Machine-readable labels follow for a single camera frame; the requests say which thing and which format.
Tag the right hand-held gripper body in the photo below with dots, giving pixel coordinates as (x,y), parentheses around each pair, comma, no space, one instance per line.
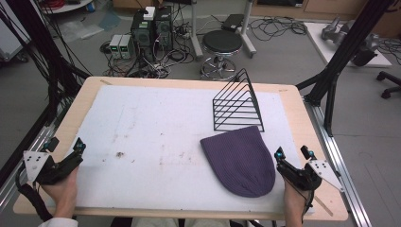
(302,177)

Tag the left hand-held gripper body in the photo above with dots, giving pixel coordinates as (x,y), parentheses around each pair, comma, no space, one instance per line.
(52,170)

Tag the purple knitted beanie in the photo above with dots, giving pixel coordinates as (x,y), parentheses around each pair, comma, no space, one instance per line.
(241,162)

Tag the person's left hand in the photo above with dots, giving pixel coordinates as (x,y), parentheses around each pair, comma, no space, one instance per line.
(63,192)

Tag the person's right hand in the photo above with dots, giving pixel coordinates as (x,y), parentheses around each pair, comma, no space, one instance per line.
(294,201)

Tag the thin wooden stick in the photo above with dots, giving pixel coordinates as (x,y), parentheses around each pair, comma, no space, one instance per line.
(324,205)

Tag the white table mat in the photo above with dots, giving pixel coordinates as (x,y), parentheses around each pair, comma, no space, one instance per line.
(151,142)

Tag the grey power supply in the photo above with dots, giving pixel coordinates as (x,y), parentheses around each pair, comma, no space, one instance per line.
(115,46)
(126,47)

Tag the black office chair base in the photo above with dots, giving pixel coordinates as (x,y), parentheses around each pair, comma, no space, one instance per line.
(389,83)

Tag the grey equipment case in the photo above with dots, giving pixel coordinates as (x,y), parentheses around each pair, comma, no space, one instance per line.
(9,41)

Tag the white floor board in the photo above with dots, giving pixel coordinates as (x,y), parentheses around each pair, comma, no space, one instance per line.
(318,38)

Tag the clear plastic sheet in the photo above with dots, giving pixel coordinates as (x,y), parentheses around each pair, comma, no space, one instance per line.
(78,31)

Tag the black round stool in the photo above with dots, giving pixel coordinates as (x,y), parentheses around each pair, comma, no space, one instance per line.
(222,42)

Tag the grey table leg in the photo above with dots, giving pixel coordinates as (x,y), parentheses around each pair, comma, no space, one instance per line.
(247,31)
(195,31)

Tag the black computer tower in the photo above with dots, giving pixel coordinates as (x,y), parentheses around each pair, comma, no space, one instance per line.
(164,28)
(142,34)

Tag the round white table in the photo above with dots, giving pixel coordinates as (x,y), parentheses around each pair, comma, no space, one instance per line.
(67,5)

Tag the black flat box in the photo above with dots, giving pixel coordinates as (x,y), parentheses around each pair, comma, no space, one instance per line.
(232,22)

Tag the white box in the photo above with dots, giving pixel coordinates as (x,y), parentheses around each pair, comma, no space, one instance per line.
(149,13)

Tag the aluminium rail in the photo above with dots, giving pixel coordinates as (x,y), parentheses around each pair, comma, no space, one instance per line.
(28,151)
(337,151)

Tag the black metal frame stand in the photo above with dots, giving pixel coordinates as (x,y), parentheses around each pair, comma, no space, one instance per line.
(343,50)

